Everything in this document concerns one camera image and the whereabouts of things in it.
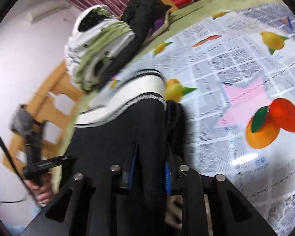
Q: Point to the person's left hand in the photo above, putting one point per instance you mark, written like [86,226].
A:
[43,193]

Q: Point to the fruit print plastic tablecloth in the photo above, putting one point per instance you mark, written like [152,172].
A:
[236,66]

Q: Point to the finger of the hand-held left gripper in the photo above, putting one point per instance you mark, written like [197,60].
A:
[68,159]

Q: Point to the black pants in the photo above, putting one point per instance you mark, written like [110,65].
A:
[142,127]

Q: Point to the white air conditioner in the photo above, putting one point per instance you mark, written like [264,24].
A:
[46,11]

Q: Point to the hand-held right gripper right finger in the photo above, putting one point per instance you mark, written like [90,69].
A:
[167,177]

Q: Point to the folded white flowered quilt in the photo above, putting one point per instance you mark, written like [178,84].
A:
[88,44]

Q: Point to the grey hanging garment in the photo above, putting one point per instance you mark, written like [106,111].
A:
[22,120]

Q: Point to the black jacket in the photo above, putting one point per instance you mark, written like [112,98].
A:
[137,12]

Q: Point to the wooden bed frame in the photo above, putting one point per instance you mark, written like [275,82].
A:
[61,83]

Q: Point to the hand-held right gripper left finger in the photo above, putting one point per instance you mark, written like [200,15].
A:
[132,169]

